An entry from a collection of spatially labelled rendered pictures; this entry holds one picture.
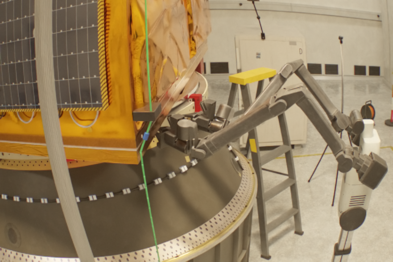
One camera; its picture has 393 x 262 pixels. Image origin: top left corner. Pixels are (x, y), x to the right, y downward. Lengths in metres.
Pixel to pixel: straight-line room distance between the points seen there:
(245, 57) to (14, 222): 4.32
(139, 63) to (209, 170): 0.91
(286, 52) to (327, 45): 4.26
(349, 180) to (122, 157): 1.00
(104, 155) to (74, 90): 0.24
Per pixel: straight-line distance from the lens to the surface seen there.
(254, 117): 1.69
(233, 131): 1.74
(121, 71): 1.41
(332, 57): 9.90
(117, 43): 1.39
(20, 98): 1.55
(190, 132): 1.79
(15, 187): 1.93
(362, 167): 1.75
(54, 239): 1.88
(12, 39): 1.53
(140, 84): 1.45
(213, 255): 2.21
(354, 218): 2.07
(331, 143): 1.70
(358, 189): 1.97
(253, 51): 5.64
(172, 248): 1.96
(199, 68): 3.21
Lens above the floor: 2.33
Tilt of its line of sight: 17 degrees down
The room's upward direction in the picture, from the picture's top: 4 degrees counter-clockwise
